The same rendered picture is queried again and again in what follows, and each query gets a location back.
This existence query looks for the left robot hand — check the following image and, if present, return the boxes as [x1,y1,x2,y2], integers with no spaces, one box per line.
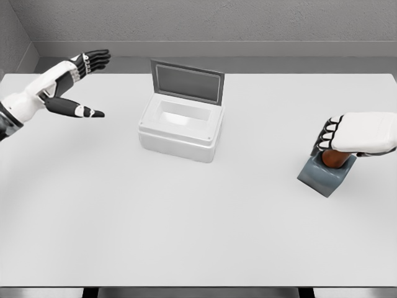
[27,49,112,119]

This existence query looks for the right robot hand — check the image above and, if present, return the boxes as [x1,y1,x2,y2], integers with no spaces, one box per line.
[310,111,397,158]

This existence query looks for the brown cylindrical stamp handle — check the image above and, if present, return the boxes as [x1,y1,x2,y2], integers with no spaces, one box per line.
[321,149,352,170]

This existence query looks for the grey square stamp block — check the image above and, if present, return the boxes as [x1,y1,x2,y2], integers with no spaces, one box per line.
[297,153,358,198]

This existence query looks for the grey hinged box lid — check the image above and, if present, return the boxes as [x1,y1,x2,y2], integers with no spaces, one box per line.
[149,58,226,107]

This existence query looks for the white open box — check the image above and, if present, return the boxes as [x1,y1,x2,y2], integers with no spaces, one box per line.
[137,92,225,164]

